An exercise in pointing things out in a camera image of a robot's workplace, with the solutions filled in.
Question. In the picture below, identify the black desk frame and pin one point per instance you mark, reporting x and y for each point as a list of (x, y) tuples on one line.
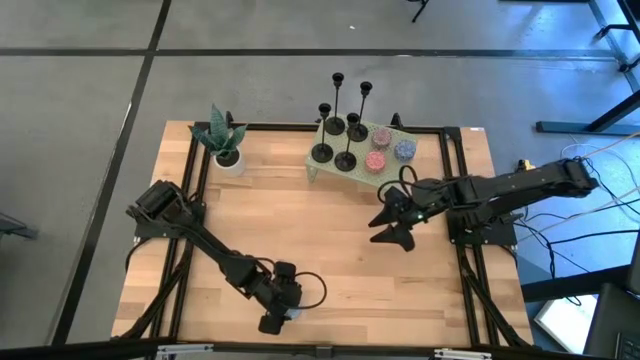
[(575, 128)]

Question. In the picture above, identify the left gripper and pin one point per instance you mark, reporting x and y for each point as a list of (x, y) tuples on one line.
[(277, 292)]

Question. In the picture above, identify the black camera rig beam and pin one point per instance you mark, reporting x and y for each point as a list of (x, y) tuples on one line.
[(320, 351)]

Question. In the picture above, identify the green perforated metal shelf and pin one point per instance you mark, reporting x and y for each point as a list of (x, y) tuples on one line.
[(364, 147)]

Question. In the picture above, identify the grey chair base leg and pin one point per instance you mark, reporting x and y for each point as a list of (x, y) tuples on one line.
[(15, 229)]

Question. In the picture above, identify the maroon patterned tin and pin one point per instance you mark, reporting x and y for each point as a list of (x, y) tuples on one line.
[(381, 138)]

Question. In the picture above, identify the open laptop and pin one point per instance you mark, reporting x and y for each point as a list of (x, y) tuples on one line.
[(567, 322)]

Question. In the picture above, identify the black desk foot bar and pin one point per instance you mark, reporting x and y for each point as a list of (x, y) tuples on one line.
[(565, 287)]

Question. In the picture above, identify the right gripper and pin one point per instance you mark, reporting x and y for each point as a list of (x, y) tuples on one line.
[(422, 200)]

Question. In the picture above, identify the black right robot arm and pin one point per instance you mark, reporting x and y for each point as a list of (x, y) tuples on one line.
[(525, 185)]

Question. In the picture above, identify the yellow power strip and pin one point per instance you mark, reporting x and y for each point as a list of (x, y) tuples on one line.
[(523, 165)]

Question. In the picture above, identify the black aluminium table frame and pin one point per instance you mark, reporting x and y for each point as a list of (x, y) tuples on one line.
[(275, 127)]

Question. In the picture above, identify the light blue patterned tin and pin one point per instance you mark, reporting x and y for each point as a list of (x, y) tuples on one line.
[(295, 315)]

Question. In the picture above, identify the black chair leg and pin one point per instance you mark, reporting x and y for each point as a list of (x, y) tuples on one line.
[(420, 11)]

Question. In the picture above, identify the red patterned tin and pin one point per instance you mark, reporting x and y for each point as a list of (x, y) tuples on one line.
[(375, 161)]

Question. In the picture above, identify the potted green snake plant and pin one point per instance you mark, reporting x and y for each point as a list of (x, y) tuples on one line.
[(220, 137)]

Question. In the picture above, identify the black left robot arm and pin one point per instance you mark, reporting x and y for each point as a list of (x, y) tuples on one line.
[(210, 245)]

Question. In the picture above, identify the dark blue patterned tin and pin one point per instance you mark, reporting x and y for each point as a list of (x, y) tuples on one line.
[(405, 150)]

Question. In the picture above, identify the black candlestick holder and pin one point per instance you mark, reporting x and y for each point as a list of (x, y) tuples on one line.
[(334, 125), (322, 153), (358, 132), (345, 161)]

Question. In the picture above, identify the silver metal bracket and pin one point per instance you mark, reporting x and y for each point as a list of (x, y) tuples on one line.
[(462, 354), (185, 350)]

